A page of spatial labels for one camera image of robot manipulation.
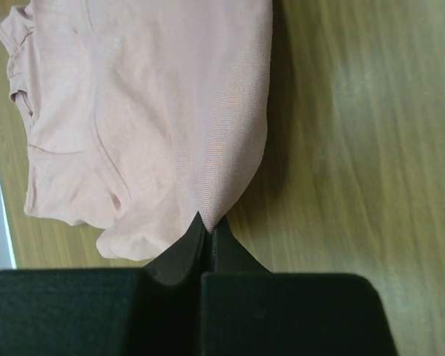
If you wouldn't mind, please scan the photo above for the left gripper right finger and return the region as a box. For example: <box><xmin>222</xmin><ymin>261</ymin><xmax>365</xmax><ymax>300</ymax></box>
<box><xmin>200</xmin><ymin>219</ymin><xmax>398</xmax><ymax>355</ymax></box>

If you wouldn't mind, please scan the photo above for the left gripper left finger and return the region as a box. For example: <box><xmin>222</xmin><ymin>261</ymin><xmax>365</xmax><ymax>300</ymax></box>
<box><xmin>0</xmin><ymin>216</ymin><xmax>206</xmax><ymax>355</ymax></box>

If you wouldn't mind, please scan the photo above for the dusty pink printed t-shirt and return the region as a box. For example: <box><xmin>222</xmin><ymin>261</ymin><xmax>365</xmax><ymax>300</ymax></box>
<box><xmin>0</xmin><ymin>1</ymin><xmax>273</xmax><ymax>261</ymax></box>

